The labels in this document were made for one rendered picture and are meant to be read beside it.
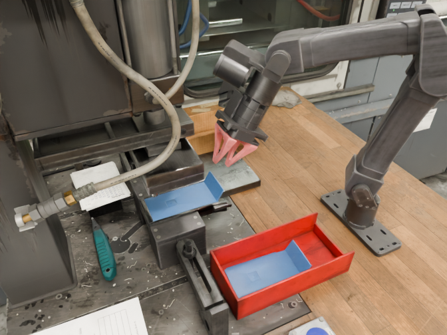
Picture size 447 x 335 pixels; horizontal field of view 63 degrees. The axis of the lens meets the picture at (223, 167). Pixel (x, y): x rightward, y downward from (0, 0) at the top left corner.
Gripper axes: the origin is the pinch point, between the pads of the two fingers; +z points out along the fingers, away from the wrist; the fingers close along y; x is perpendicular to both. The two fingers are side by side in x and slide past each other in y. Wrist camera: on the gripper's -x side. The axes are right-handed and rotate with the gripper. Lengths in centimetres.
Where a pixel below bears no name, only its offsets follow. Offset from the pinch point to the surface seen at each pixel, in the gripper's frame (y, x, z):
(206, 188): -0.3, -0.5, 7.6
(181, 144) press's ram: 12.4, 3.3, -2.4
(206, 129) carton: -15.5, -35.3, 6.7
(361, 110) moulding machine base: -97, -55, -18
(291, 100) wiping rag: -45, -41, -11
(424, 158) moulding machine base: -170, -55, -10
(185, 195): 3.9, -0.3, 10.1
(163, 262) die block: 7.4, 9.3, 20.3
